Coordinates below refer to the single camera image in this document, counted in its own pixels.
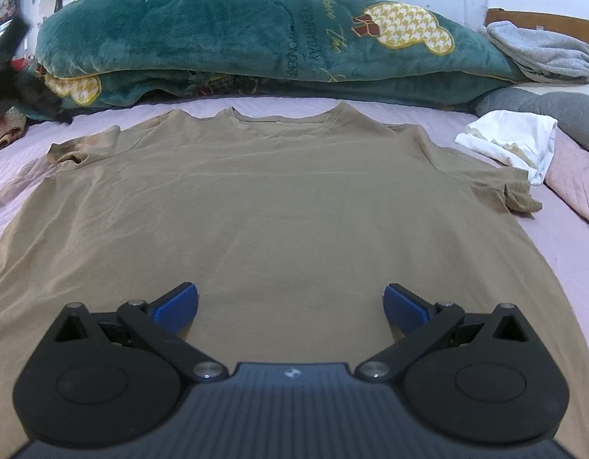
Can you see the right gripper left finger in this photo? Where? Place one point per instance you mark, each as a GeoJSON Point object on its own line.
{"type": "Point", "coordinates": [112, 377]}

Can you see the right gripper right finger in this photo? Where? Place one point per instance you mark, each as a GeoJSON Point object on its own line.
{"type": "Point", "coordinates": [479, 378]}

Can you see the tan t-shirt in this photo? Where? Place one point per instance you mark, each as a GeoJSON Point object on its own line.
{"type": "Point", "coordinates": [290, 229]}

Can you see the brown speckled folded cloth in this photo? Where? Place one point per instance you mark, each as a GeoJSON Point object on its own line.
{"type": "Point", "coordinates": [13, 126]}

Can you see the green plush blanket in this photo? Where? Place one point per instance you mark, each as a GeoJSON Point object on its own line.
{"type": "Point", "coordinates": [103, 54]}

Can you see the white folded cloth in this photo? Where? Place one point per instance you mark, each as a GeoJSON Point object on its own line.
{"type": "Point", "coordinates": [525, 141]}

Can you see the grey pillow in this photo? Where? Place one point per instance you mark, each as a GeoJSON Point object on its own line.
{"type": "Point", "coordinates": [570, 109]}

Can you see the grey folded garment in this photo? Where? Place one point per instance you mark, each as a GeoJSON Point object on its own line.
{"type": "Point", "coordinates": [542, 56]}

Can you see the wooden headboard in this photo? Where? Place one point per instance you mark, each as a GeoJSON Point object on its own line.
{"type": "Point", "coordinates": [575, 27]}

